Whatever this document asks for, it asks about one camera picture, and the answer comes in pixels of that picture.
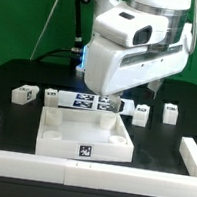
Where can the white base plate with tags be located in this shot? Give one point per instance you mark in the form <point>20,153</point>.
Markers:
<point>84,101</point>

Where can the white U-shaped fence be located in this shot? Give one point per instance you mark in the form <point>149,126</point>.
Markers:
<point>96,175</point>

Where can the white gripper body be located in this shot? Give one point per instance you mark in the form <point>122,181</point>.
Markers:
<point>111,68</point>

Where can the white square tabletop tray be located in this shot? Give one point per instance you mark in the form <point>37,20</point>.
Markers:
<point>84,135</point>

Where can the black camera stand pole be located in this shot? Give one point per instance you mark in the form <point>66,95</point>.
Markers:
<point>77,50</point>

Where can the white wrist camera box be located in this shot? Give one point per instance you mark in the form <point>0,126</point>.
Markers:
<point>131,28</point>

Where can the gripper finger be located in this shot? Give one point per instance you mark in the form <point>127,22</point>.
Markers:
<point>115,103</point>

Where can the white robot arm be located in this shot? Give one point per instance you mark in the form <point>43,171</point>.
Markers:
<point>179,31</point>

